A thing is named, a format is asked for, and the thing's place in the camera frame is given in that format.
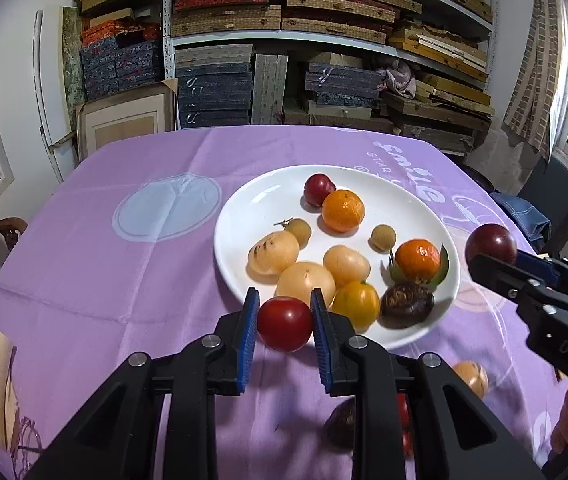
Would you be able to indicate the blue folded cloth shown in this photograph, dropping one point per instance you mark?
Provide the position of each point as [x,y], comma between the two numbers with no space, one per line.
[528,215]

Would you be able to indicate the white metal shelf rack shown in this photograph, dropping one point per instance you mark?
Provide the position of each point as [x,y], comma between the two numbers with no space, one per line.
[314,35]

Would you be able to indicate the green patterned panel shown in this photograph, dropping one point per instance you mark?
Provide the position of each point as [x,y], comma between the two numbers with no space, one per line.
[71,55]

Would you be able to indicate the brown longan with stem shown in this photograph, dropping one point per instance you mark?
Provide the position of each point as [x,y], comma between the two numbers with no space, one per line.
[300,231]

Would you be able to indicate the dark brown round fruit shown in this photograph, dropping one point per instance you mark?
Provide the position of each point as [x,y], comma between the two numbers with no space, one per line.
[341,425]

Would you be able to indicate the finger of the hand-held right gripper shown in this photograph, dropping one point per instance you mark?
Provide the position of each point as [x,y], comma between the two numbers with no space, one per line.
[538,266]
[498,274]

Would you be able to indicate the white oval plate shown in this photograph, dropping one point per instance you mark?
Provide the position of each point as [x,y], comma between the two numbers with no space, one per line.
[264,200]

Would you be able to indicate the dark purple passion fruit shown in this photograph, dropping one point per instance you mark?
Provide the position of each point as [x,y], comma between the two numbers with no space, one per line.
[406,305]

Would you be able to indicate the pale round pear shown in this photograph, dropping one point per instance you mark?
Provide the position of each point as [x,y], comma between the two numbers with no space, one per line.
[304,280]

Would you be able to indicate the framed picture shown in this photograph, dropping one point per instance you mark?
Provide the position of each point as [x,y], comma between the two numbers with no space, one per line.
[124,125]

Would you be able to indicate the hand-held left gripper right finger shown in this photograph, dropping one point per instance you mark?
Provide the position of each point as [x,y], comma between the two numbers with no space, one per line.
[321,345]

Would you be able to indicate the dark red plum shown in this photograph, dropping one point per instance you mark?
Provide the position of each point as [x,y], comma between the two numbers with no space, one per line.
[491,242]
[320,189]

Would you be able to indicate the orange mandarin with green leaves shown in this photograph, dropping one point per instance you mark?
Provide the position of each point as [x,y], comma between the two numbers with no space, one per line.
[417,259]

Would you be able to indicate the purple printed tablecloth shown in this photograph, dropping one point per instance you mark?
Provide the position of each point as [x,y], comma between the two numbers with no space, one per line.
[114,280]

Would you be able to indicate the orange tomato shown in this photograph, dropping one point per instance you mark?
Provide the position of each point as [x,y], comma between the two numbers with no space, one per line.
[356,305]

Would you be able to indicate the white board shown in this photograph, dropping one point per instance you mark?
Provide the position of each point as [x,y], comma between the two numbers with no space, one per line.
[51,100]

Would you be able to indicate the stack of blue patterned boxes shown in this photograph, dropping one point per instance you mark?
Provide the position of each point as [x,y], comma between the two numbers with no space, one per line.
[119,62]

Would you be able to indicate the stack of woven bamboo boxes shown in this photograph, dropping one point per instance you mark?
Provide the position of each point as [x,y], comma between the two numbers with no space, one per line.
[226,20]

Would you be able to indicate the small pale round fruit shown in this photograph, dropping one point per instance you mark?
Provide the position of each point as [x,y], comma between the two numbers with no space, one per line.
[346,265]

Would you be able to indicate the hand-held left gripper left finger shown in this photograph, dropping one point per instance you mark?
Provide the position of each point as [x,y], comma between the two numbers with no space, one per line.
[249,340]

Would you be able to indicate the stack of wooden boxes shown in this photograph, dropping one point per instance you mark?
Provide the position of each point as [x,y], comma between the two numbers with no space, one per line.
[438,50]

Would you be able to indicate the pale pear with dark marks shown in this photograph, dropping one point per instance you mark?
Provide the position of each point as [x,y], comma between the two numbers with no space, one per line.
[273,252]

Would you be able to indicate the brick patterned curtain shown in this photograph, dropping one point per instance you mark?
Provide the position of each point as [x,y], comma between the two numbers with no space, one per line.
[533,75]

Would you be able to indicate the black stool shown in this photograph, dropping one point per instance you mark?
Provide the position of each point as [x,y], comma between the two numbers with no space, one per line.
[478,176]

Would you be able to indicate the stack of dark grey boxes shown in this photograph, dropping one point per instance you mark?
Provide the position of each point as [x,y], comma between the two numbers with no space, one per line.
[214,90]

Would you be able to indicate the pink cloth bundle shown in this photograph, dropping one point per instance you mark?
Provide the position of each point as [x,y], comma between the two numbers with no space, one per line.
[401,77]

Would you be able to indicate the small yellow longan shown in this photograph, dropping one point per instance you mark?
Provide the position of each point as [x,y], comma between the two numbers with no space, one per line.
[382,237]

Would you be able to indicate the pale yellow oval fruit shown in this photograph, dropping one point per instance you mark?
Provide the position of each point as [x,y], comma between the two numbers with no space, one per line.
[471,377]

